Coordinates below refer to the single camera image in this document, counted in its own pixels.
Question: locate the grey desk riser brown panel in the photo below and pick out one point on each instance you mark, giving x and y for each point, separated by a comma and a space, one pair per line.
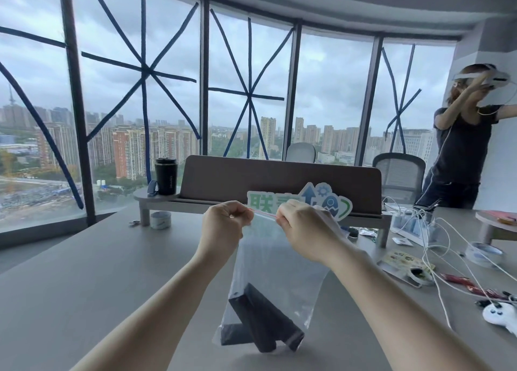
282, 180

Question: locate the small silver packet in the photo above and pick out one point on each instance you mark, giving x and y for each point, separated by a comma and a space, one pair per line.
367, 232

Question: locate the person's left thumb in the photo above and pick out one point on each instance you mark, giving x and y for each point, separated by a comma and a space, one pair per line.
246, 218

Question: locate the white office chair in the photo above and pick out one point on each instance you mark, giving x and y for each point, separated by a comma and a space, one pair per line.
301, 152

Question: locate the person's right forearm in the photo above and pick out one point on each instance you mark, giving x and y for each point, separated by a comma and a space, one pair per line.
396, 322

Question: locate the blue tape strips on window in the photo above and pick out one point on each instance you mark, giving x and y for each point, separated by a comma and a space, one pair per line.
36, 116

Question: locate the round grey desk riser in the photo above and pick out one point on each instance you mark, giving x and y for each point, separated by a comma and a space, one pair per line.
496, 223

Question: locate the person's right hand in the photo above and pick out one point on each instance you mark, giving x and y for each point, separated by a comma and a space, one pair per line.
311, 233

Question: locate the blue tape star on window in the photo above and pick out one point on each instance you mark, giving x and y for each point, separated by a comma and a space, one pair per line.
145, 71
249, 96
400, 108

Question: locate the person's right thumb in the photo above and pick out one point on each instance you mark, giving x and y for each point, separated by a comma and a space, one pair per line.
285, 219

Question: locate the white headset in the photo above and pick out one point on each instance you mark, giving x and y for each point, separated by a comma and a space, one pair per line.
490, 77

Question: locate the dark window frame post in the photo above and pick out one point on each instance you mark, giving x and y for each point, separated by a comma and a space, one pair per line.
292, 88
77, 100
204, 79
370, 100

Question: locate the green and blue cutout sign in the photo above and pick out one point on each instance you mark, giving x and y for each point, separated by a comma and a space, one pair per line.
319, 201

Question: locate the long black foam block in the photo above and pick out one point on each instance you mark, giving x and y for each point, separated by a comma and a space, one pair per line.
268, 318

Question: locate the person's left forearm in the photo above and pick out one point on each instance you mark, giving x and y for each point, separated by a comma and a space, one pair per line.
149, 314

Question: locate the person's left hand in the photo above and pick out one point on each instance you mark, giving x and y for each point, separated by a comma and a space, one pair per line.
220, 231

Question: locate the black phone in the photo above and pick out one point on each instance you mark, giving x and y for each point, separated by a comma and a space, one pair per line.
427, 207

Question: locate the grey mesh office chair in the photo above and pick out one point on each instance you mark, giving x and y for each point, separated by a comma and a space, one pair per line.
400, 176

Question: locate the white tape roll blue print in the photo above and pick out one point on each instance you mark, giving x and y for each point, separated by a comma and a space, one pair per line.
160, 220

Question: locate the illustrated sticker sheet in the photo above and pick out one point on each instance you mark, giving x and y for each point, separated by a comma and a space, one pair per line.
404, 260

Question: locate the small black object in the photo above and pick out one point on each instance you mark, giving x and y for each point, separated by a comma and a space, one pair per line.
353, 233

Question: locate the red booklet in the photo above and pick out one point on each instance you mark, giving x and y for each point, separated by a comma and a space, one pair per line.
503, 216

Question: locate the white handheld controller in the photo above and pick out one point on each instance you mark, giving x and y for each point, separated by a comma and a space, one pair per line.
501, 314

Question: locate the white multi-port charging station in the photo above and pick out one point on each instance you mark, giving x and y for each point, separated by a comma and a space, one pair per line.
414, 226

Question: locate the clear tape roll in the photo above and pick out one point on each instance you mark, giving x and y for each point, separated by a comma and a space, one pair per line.
483, 254

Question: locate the small white packet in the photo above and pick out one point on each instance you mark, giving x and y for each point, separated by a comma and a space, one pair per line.
402, 242

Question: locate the clear plastic zip bag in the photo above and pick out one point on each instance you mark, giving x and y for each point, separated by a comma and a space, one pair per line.
278, 257

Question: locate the black travel tumbler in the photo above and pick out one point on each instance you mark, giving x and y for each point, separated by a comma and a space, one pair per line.
166, 176

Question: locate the patterned tape roll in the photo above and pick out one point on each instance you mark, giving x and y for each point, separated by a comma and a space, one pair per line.
420, 277

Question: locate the red snack packet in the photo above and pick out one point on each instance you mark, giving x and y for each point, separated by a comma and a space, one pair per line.
470, 286

